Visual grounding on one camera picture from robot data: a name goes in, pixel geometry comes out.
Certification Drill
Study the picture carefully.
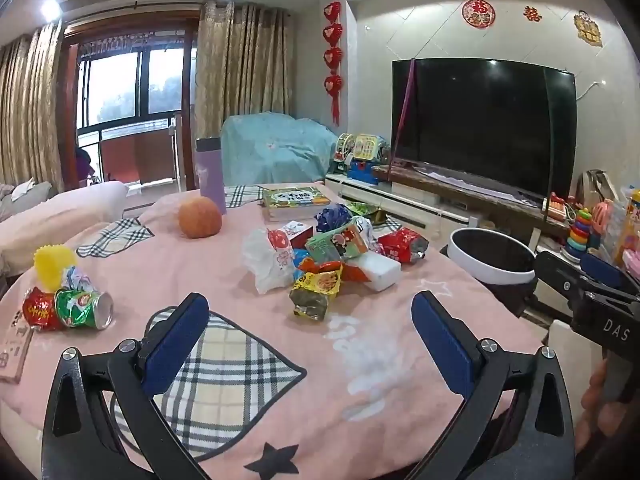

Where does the red foil snack bag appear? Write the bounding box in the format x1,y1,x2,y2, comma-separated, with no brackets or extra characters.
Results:
378,226,428,264

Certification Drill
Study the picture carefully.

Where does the white printed plastic bag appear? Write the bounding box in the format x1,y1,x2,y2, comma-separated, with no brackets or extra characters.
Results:
242,229,295,295

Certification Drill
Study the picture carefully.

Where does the yellow snack wrapper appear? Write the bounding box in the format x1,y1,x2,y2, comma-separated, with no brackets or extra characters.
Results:
288,264,343,322

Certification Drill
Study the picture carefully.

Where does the green drink carton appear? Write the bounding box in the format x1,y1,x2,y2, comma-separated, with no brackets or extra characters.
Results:
305,222,368,263

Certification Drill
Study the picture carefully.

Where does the orange snack wrapper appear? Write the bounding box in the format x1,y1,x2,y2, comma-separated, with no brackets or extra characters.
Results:
297,256,344,274

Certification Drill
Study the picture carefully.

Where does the red white milk carton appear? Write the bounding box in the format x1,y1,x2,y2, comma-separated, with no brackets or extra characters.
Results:
281,220,314,249

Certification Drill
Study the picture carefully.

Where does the blue crinkled plastic wrapper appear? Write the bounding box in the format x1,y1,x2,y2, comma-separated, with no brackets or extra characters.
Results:
314,204,352,233

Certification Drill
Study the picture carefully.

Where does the white blue plastic bag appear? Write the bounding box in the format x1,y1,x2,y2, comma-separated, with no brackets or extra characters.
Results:
352,216,382,254

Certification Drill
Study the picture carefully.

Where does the white round trash bin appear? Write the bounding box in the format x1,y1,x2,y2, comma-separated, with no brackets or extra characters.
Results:
440,228,538,318

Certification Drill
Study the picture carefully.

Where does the person's right hand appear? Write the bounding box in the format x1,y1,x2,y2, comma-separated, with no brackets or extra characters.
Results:
575,359,628,452

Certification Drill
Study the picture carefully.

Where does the wooden tv shelf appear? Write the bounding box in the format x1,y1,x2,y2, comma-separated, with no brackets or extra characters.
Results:
372,165,570,240

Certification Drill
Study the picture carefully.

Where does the brown card booklet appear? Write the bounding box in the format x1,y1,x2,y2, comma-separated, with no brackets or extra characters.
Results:
0,325,34,384

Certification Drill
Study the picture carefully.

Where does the green crushed drink can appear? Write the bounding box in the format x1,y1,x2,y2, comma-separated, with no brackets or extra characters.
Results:
53,288,114,330

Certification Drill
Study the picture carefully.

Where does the yellow spiky ball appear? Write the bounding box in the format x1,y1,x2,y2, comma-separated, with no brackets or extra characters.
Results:
34,245,76,292

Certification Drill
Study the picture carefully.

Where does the white tv cabinet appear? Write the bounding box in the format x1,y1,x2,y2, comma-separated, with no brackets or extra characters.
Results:
324,174,480,247

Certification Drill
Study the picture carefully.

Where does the black flat screen television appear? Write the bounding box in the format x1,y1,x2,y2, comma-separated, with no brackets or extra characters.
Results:
392,58,577,197

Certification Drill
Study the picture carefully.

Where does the pink pillow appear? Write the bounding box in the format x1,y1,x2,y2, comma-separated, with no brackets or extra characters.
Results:
1,181,128,276

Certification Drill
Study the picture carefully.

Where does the pink blanket table cover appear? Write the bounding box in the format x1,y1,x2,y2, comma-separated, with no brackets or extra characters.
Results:
1,195,539,479

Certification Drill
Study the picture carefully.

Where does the orange round fruit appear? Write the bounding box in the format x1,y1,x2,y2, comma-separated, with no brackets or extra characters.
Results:
178,196,222,238

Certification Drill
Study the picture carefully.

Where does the green snack packet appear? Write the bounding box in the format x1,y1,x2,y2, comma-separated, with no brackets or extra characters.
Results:
345,200,386,224

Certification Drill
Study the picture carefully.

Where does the purple tall bottle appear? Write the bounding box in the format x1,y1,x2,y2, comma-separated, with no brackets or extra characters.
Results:
195,136,227,214

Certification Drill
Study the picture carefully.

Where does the toy cash register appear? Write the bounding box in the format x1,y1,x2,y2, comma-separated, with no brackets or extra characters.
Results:
330,133,390,184

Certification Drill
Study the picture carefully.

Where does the colourful children's book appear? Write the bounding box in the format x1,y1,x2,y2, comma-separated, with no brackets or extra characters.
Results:
262,185,331,222

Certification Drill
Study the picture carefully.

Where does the teal covered sofa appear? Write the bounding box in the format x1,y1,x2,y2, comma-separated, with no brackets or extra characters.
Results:
220,112,337,186

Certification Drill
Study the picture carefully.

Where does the left beige curtain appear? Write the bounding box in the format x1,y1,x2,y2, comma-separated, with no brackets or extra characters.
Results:
1,21,64,191

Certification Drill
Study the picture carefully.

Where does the rainbow stacking ring toy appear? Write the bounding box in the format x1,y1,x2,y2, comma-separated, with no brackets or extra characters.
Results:
563,208,593,260

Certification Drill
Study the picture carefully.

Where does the round red wall sticker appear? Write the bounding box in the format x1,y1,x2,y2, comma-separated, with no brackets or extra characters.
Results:
461,0,497,29

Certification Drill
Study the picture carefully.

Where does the red lantern wall hanging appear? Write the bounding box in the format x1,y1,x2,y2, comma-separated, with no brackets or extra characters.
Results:
322,0,344,127

